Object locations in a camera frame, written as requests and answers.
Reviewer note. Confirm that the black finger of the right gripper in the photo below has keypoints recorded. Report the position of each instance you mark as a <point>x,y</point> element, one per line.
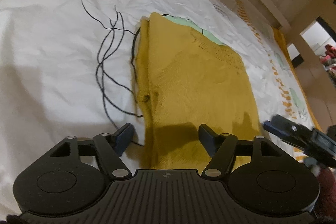
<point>281,127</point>

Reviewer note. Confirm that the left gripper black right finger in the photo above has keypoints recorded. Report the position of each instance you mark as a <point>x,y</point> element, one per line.
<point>221,149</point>

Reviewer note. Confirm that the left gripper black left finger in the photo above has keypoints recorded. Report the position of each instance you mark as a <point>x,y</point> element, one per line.
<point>109,149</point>

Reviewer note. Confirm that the mustard yellow knit sweater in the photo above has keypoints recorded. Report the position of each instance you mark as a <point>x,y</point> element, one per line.
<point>185,80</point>

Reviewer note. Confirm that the white leaf-print bed sheet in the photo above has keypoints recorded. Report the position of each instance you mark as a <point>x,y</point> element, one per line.
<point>65,70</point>

